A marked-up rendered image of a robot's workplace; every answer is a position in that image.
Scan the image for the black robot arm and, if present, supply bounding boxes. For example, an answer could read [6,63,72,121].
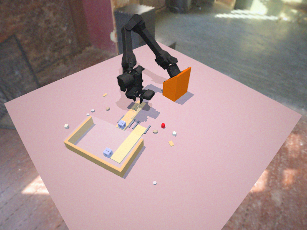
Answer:
[117,14,183,100]

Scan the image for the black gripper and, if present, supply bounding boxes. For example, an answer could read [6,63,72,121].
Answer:
[120,79,155,104]

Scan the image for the blue letter cube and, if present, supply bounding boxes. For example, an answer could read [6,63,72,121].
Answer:
[118,120,126,129]

